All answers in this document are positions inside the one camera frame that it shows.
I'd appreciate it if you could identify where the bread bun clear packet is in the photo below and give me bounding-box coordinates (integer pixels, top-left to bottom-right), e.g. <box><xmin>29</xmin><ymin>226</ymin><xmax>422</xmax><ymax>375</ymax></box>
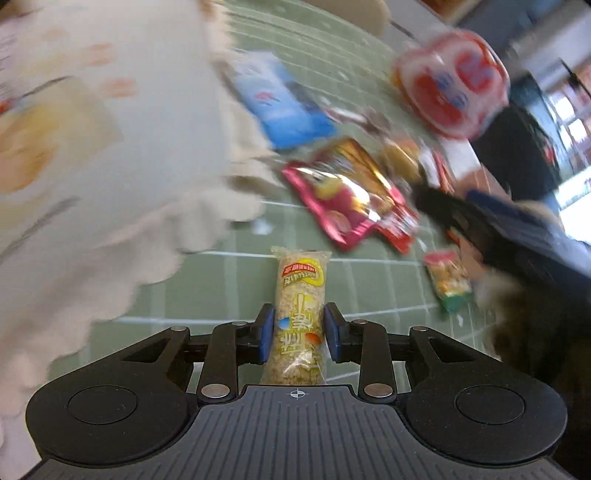
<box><xmin>380</xmin><ymin>137</ymin><xmax>425</xmax><ymax>184</ymax></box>

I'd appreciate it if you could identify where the red white clown face bag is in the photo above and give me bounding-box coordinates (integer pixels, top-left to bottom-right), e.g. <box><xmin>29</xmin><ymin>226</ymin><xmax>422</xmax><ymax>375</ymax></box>
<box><xmin>391</xmin><ymin>29</ymin><xmax>510</xmax><ymax>140</ymax></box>

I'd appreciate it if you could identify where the rice cracker bar packet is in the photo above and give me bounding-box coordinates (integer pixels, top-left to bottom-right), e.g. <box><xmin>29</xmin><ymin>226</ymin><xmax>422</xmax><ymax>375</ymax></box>
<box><xmin>260</xmin><ymin>247</ymin><xmax>331</xmax><ymax>386</ymax></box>

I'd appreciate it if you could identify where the green checked tablecloth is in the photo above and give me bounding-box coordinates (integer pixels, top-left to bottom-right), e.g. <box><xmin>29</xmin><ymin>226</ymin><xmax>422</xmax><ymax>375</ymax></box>
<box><xmin>48</xmin><ymin>0</ymin><xmax>500</xmax><ymax>384</ymax></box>

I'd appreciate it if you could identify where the large red snack bag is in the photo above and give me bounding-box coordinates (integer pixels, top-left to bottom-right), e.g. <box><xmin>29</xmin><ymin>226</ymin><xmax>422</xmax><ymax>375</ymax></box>
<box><xmin>281</xmin><ymin>137</ymin><xmax>419</xmax><ymax>254</ymax></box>

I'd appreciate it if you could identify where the green red peanut snack bag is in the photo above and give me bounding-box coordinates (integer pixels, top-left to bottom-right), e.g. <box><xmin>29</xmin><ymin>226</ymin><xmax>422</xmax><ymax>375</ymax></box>
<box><xmin>423</xmin><ymin>249</ymin><xmax>472</xmax><ymax>314</ymax></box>

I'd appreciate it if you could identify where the red sauce strip packet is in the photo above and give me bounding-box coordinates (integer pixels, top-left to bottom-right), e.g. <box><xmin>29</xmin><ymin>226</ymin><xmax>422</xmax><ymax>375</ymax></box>
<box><xmin>431</xmin><ymin>149</ymin><xmax>456</xmax><ymax>195</ymax></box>

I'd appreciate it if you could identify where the blue snack packet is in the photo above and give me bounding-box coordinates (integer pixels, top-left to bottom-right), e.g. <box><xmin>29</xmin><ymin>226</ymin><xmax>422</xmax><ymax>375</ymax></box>
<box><xmin>229</xmin><ymin>51</ymin><xmax>335</xmax><ymax>150</ymax></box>

